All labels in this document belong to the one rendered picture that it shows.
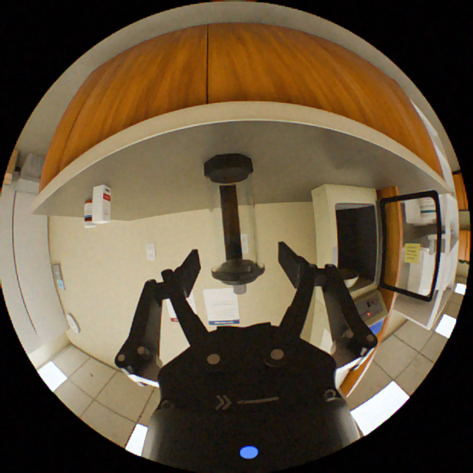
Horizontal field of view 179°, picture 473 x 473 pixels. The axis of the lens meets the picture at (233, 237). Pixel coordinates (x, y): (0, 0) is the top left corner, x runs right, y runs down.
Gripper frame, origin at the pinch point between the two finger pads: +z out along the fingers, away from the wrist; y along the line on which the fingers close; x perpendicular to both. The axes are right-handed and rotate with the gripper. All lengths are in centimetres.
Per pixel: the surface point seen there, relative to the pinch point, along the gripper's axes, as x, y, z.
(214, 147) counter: 16.5, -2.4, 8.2
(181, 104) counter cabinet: 25.8, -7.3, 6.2
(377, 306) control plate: -37, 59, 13
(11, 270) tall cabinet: -10, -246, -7
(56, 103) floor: 109, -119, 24
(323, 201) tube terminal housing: 4.7, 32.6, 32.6
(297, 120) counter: 18.4, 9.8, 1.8
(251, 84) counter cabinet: 30.1, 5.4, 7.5
